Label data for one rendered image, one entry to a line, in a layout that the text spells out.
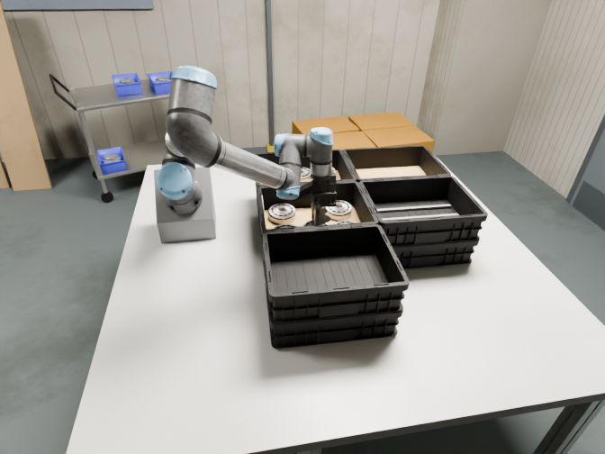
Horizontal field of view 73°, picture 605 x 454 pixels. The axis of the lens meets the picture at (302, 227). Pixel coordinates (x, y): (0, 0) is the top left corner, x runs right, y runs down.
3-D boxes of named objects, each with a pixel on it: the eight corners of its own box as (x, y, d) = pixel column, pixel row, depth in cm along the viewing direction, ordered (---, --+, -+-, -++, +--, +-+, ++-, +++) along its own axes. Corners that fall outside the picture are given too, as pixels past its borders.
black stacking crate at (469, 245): (372, 274, 153) (376, 249, 146) (353, 227, 177) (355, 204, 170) (474, 265, 158) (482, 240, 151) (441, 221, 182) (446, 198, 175)
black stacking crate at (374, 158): (355, 205, 171) (357, 181, 164) (339, 172, 195) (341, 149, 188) (446, 200, 176) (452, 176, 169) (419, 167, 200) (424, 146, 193)
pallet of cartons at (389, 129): (399, 150, 407) (406, 110, 383) (434, 191, 342) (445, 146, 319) (287, 157, 390) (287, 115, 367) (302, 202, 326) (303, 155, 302)
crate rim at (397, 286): (269, 304, 112) (268, 297, 110) (262, 238, 136) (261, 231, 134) (410, 290, 117) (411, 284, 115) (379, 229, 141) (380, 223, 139)
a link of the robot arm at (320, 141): (309, 125, 139) (334, 126, 138) (308, 157, 144) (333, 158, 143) (306, 132, 132) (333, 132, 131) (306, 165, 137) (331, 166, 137)
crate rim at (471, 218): (379, 229, 141) (380, 223, 139) (357, 186, 165) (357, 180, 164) (488, 221, 146) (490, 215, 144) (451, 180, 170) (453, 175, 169)
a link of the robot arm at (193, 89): (160, 169, 152) (166, 107, 101) (166, 131, 154) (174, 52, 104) (194, 175, 156) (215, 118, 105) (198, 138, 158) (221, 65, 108)
